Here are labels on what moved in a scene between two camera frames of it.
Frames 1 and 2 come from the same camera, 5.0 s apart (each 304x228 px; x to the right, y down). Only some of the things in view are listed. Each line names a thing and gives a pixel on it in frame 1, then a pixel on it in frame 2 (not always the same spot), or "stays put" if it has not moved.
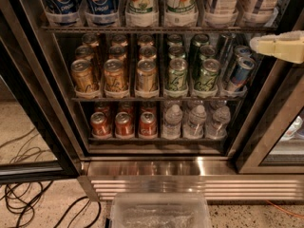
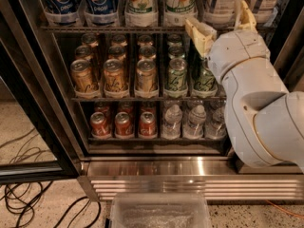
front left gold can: (83, 76) stays put
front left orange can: (99, 124) stays put
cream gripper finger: (288, 46) -> (243, 16)
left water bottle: (173, 121) stays put
